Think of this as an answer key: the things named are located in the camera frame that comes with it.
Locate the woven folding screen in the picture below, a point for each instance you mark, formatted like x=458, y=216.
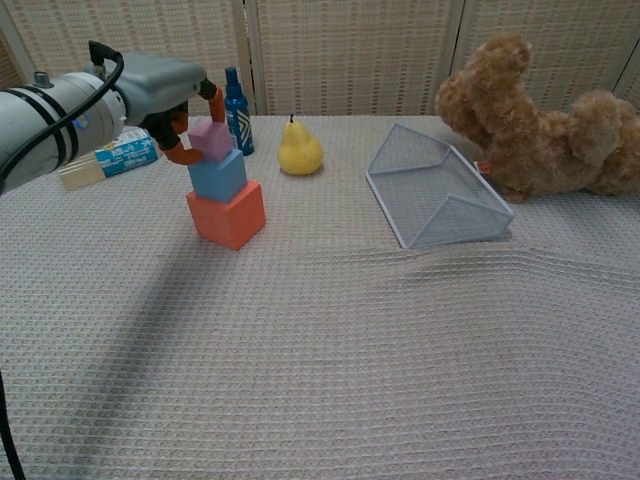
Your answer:
x=350, y=55

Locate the beige waffle tablecloth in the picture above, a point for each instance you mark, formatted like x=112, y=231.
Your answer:
x=320, y=360

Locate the clear bottle with blue label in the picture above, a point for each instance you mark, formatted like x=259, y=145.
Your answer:
x=125, y=155

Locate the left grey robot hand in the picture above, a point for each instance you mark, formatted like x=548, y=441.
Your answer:
x=155, y=85

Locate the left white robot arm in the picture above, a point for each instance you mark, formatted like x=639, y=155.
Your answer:
x=55, y=125

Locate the blue cube block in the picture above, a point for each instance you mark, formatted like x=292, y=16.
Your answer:
x=217, y=177

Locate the pink cube block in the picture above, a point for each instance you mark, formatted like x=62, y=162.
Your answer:
x=212, y=140

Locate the dark blue spray bottle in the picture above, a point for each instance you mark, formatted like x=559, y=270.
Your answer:
x=240, y=120

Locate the red cube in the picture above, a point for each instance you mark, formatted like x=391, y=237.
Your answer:
x=225, y=220

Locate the brown plush teddy bear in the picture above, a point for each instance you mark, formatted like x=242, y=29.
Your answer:
x=530, y=140

